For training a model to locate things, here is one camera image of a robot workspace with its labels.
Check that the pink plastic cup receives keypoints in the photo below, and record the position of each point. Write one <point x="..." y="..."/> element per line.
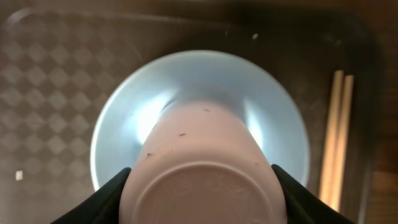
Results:
<point x="200" y="164"/>

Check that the light blue bowl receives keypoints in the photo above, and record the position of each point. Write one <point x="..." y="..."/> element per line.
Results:
<point x="263" y="104"/>

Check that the dark brown serving tray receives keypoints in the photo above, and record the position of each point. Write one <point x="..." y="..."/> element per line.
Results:
<point x="58" y="68"/>

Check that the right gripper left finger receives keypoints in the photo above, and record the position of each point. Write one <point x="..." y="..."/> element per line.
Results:
<point x="100" y="208"/>

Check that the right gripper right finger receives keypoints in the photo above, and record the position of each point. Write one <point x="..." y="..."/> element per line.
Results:
<point x="302" y="206"/>

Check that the wooden chopstick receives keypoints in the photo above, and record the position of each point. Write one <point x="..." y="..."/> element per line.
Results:
<point x="341" y="141"/>
<point x="326" y="180"/>

